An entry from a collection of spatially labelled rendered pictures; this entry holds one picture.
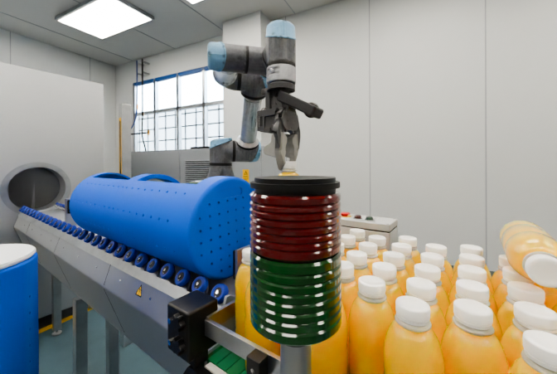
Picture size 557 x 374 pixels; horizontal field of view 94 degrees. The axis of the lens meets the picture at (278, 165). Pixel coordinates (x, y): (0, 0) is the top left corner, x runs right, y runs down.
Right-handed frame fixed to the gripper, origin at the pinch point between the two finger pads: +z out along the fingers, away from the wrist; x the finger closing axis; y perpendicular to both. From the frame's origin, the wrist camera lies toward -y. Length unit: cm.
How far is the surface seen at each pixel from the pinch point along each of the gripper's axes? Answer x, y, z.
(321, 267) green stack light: 39.9, -29.5, 5.8
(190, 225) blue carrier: 16.1, 17.8, 14.4
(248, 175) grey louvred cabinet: -133, 138, 12
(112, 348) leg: -3, 114, 96
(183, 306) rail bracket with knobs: 25.3, 6.8, 26.5
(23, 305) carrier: 40, 54, 35
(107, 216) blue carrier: 17, 64, 18
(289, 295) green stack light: 41, -28, 7
